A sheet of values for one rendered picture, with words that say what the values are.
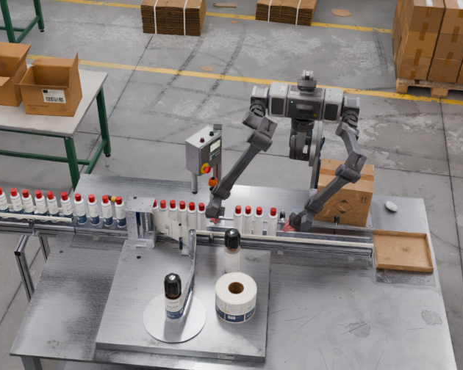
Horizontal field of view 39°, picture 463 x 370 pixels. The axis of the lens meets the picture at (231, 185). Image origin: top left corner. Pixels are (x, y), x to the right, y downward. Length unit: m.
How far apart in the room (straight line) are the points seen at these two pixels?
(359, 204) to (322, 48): 3.66
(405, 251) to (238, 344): 1.14
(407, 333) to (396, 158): 2.60
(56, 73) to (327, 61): 3.09
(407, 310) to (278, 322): 0.67
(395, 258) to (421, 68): 3.11
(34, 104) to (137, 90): 1.81
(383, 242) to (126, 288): 1.44
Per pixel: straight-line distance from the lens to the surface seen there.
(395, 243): 3.78
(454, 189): 5.58
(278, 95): 3.56
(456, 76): 6.58
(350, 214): 3.75
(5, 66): 5.12
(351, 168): 3.14
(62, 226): 3.77
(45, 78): 4.95
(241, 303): 3.13
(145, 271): 3.46
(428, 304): 3.54
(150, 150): 5.62
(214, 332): 3.21
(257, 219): 3.51
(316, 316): 3.37
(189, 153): 3.32
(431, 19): 6.25
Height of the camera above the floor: 3.48
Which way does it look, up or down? 41 degrees down
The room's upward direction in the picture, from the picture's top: 2 degrees clockwise
